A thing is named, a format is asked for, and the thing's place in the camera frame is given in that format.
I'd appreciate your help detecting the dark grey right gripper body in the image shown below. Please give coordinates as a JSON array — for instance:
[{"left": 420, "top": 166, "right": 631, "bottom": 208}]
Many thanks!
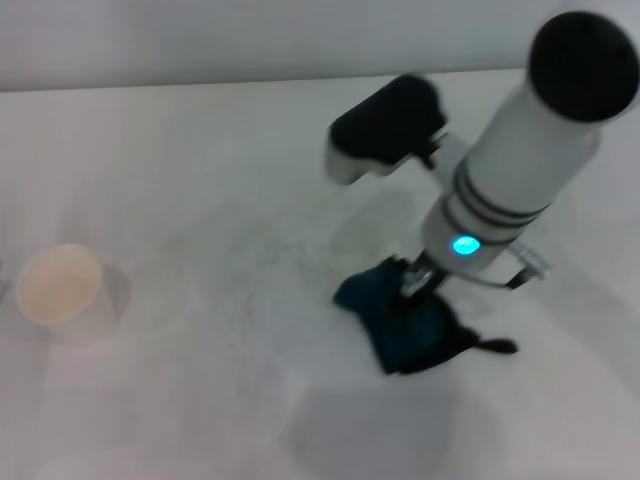
[{"left": 387, "top": 253, "right": 452, "bottom": 314}]

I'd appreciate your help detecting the white paper cup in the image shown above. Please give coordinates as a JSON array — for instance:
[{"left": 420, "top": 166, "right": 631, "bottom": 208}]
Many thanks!
[{"left": 14, "top": 243, "right": 119, "bottom": 351}]

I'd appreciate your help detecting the blue rag with black trim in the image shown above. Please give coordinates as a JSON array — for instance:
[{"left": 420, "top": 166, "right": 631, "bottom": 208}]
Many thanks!
[{"left": 333, "top": 256, "right": 519, "bottom": 379}]

